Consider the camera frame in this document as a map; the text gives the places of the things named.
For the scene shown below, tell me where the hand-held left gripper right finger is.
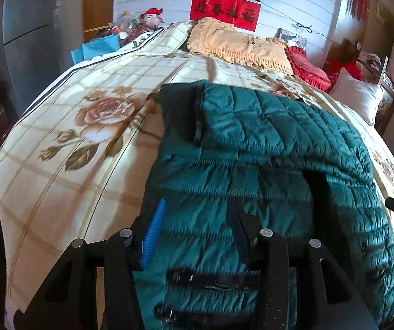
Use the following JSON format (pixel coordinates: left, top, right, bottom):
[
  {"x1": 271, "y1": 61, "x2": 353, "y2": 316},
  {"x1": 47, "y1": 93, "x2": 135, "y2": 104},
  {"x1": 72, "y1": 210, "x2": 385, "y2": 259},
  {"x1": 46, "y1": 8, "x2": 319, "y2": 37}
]
[{"x1": 227, "y1": 196, "x2": 380, "y2": 330}]

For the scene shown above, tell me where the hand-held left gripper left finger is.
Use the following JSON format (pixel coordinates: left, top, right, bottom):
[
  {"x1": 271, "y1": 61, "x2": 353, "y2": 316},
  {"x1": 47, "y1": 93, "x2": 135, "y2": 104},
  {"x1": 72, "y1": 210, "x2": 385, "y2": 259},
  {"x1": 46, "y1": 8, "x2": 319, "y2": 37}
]
[{"x1": 14, "y1": 197, "x2": 167, "y2": 330}]

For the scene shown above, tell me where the green quilted jacket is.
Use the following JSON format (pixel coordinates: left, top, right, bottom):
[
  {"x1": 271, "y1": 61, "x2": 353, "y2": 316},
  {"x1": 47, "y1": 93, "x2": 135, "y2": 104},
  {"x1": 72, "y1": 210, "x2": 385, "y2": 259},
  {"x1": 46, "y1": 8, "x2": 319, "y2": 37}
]
[{"x1": 137, "y1": 80, "x2": 394, "y2": 330}]

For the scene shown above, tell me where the cream floral bed quilt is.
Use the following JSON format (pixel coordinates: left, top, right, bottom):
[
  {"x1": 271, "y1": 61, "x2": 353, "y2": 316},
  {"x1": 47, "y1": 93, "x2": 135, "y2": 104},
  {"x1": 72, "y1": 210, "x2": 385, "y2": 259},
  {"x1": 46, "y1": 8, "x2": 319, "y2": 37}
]
[{"x1": 0, "y1": 22, "x2": 394, "y2": 317}]

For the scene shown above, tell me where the wooden chair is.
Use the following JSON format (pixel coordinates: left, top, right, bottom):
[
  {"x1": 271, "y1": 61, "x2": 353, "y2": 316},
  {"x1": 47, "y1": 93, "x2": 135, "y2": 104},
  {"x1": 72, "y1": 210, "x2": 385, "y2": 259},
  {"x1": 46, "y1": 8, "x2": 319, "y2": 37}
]
[{"x1": 355, "y1": 48, "x2": 394, "y2": 134}]

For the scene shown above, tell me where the white pillow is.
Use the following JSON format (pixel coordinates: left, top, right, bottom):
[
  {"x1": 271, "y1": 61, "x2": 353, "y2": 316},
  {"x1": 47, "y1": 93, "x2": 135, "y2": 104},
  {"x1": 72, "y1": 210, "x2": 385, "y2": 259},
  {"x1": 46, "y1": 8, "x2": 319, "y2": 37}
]
[{"x1": 329, "y1": 68, "x2": 385, "y2": 126}]

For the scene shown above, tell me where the red cloth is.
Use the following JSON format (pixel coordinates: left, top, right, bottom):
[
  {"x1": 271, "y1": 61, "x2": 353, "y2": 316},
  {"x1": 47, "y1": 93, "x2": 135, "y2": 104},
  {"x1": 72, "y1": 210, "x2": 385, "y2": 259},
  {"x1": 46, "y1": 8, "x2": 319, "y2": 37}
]
[{"x1": 324, "y1": 58, "x2": 363, "y2": 80}]

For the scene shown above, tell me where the red frilled pillow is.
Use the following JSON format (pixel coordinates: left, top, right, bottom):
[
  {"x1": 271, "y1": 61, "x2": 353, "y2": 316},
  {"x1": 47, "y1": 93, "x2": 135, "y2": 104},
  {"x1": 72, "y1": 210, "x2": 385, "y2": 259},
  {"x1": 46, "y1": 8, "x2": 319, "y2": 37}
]
[{"x1": 284, "y1": 46, "x2": 333, "y2": 93}]

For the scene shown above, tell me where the blue paper bag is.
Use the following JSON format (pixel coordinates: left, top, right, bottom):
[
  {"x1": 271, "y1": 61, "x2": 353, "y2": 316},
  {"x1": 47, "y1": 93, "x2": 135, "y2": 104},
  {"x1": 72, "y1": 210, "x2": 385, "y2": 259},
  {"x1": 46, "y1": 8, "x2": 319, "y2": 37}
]
[{"x1": 71, "y1": 35, "x2": 120, "y2": 65}]

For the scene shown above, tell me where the yellow frilled pillow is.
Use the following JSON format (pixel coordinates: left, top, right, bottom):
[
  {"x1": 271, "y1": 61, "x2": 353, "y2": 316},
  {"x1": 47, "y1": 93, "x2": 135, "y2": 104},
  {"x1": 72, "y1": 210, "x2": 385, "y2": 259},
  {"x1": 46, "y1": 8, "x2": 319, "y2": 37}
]
[{"x1": 186, "y1": 17, "x2": 294, "y2": 75}]

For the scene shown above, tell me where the framed photo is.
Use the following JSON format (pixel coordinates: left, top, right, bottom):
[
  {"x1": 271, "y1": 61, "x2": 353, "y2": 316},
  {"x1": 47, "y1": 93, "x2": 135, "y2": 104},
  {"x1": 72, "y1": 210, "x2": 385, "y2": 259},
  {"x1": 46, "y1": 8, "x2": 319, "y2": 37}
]
[{"x1": 278, "y1": 28, "x2": 308, "y2": 48}]

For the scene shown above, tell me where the bedside clutter pile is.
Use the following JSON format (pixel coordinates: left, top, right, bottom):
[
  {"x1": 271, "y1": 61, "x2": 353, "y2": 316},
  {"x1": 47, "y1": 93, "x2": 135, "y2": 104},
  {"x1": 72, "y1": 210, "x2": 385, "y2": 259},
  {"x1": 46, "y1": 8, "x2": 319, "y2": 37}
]
[{"x1": 109, "y1": 11, "x2": 143, "y2": 43}]

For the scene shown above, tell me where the pink plush toy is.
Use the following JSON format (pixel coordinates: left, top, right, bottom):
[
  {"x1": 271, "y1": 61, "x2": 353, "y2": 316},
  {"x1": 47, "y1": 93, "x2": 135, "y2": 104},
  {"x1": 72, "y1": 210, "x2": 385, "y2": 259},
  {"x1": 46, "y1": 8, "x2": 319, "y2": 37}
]
[{"x1": 140, "y1": 7, "x2": 166, "y2": 30}]

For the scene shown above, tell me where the grey refrigerator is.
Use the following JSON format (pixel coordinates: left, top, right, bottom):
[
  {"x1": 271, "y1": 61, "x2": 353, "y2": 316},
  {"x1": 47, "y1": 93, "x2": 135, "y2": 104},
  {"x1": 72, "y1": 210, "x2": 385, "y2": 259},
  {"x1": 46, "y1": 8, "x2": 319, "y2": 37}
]
[{"x1": 0, "y1": 0, "x2": 91, "y2": 117}]

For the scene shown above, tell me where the wooden door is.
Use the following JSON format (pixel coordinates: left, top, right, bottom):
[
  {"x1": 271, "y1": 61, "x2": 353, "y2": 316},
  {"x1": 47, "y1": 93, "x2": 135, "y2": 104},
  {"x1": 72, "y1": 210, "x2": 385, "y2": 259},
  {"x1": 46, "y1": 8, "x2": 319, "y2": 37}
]
[{"x1": 83, "y1": 0, "x2": 115, "y2": 42}]

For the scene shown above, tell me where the framed wall picture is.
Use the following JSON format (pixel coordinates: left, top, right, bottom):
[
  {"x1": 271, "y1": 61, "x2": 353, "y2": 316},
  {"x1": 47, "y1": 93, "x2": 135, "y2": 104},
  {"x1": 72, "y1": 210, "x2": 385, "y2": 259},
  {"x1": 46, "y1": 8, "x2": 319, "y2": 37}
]
[{"x1": 376, "y1": 2, "x2": 391, "y2": 25}]

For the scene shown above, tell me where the black wall cable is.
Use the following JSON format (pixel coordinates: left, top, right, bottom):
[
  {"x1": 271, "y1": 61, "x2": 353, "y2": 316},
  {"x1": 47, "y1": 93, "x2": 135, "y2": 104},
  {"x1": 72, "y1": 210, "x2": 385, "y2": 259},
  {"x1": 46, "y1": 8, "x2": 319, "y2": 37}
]
[{"x1": 211, "y1": 0, "x2": 314, "y2": 35}]

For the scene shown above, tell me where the red wall banner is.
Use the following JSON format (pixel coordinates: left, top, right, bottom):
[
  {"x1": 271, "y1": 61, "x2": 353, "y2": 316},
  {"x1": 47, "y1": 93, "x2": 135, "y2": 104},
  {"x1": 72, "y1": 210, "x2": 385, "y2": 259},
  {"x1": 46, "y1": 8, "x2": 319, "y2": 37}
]
[{"x1": 189, "y1": 0, "x2": 262, "y2": 30}]

